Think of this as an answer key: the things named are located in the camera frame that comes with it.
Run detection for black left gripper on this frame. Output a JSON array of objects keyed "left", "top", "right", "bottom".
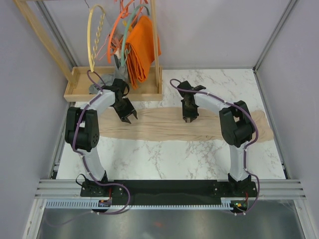
[{"left": 112, "top": 98, "right": 137, "bottom": 124}]

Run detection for beige trousers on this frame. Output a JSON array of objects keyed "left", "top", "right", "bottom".
[{"left": 98, "top": 106, "right": 274, "bottom": 143}]

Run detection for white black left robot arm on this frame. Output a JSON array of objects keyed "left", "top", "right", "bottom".
[{"left": 65, "top": 78, "right": 137, "bottom": 196}]

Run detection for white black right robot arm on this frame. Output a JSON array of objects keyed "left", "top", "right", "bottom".
[{"left": 170, "top": 79, "right": 259, "bottom": 197}]

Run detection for pink thin hanger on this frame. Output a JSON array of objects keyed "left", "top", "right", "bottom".
[{"left": 96, "top": 34, "right": 112, "bottom": 61}]

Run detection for orange plastic hanger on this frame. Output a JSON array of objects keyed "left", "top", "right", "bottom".
[{"left": 106, "top": 0, "right": 136, "bottom": 63}]

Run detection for teal plastic hanger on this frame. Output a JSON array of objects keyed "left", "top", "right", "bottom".
[{"left": 120, "top": 4, "right": 150, "bottom": 67}]

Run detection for grey garment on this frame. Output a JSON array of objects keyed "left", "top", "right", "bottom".
[{"left": 89, "top": 54, "right": 129, "bottom": 95}]

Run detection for wooden clothes rack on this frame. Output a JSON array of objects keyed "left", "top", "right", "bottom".
[{"left": 12, "top": 0, "right": 163, "bottom": 103}]

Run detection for orange cloth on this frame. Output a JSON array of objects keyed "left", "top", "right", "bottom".
[{"left": 126, "top": 15, "right": 155, "bottom": 90}]

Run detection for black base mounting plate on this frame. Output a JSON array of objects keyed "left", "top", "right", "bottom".
[{"left": 80, "top": 179, "right": 257, "bottom": 206}]

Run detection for grey slotted cable duct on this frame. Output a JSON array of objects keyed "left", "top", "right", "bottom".
[{"left": 45, "top": 199, "right": 233, "bottom": 210}]

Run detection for aluminium frame rail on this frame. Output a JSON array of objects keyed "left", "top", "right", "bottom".
[{"left": 35, "top": 179, "right": 306, "bottom": 200}]

